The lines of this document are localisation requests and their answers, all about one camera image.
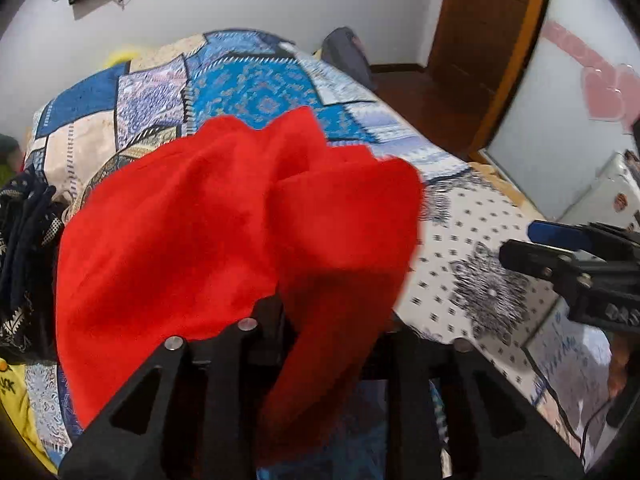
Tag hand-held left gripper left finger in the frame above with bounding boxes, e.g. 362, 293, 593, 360
57, 295, 286, 480

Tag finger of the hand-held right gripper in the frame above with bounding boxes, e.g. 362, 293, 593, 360
527, 220, 601, 252
499, 240, 581, 281

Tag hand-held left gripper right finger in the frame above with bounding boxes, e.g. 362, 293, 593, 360
385, 327, 586, 480

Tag red zip jacket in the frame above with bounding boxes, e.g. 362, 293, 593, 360
55, 106, 426, 461

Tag white case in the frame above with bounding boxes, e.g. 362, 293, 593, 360
557, 150, 640, 241

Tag brown wooden door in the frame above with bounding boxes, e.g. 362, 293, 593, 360
417, 0, 556, 161

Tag blue patchwork bed sheet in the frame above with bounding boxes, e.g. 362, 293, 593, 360
22, 30, 613, 480

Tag navy patterned cloth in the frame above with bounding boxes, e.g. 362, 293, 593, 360
0, 165, 66, 361

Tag dark navy garment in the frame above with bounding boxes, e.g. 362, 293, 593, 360
0, 170, 58, 311

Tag yellow duck print cloth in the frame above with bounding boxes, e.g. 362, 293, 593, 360
0, 360, 58, 473

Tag grey bag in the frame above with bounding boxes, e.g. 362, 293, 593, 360
320, 26, 376, 91

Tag yellow plush item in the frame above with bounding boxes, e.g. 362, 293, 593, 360
107, 45, 138, 68

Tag grey cushion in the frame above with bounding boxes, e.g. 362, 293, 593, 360
0, 134, 23, 166

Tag black cable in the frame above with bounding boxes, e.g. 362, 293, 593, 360
575, 400, 613, 466

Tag pink heart wall decoration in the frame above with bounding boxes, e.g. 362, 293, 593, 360
542, 20, 640, 123

